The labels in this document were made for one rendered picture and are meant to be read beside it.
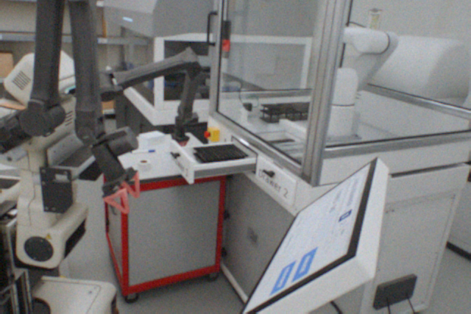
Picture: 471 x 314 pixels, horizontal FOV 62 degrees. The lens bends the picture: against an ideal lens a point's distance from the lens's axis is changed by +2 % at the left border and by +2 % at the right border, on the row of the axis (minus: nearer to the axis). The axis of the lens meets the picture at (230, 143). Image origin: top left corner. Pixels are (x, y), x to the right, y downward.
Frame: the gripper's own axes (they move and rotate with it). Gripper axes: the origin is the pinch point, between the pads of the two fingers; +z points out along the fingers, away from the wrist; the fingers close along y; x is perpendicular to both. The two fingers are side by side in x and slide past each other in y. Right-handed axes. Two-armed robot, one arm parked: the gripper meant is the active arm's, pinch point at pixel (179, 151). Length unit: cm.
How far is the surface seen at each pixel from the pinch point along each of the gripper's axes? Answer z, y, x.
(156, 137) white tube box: 1.1, 28.0, -0.3
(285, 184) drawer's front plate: -8, -72, -7
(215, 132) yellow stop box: -7.7, -2.8, -21.3
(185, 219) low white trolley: 33.0, -15.6, 6.0
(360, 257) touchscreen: -41, -141, 51
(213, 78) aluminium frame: -35.9, 9.0, -27.8
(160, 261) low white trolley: 55, -13, 20
